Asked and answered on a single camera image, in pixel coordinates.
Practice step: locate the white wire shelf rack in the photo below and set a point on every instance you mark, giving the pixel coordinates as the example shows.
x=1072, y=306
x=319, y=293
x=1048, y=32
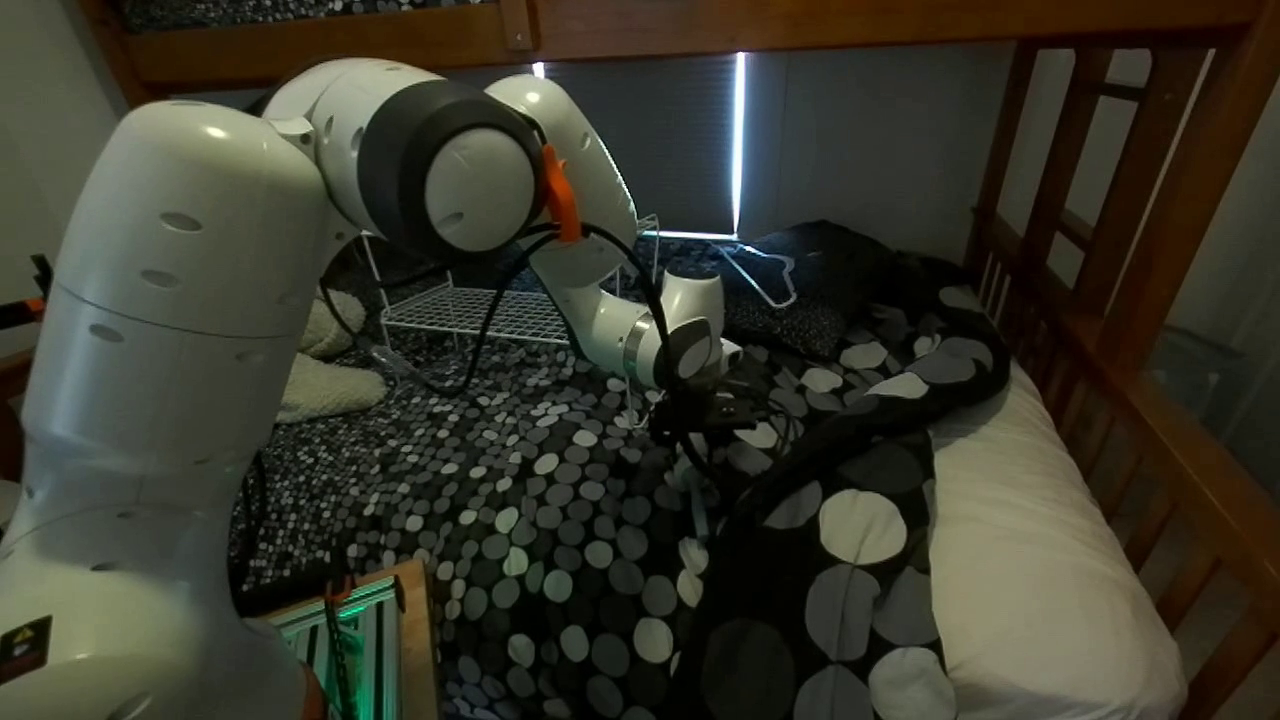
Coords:
x=539, y=290

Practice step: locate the black grey dotted comforter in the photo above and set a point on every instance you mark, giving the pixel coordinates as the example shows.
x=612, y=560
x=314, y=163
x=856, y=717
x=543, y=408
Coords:
x=594, y=568

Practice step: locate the wooden bunk bed frame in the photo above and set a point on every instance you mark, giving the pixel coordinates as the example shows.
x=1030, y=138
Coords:
x=1118, y=138

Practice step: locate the wooden green crate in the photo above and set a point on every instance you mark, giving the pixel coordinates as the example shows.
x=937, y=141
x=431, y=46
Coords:
x=365, y=651

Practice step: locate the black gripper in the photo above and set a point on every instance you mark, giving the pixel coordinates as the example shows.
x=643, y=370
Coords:
x=705, y=389

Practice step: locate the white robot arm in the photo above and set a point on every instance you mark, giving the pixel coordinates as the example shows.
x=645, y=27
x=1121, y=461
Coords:
x=177, y=306

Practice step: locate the white pillow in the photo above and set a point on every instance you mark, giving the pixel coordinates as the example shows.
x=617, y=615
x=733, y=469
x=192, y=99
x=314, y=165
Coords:
x=319, y=382

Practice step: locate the orange cable clip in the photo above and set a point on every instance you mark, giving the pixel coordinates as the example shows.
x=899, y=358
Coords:
x=562, y=210

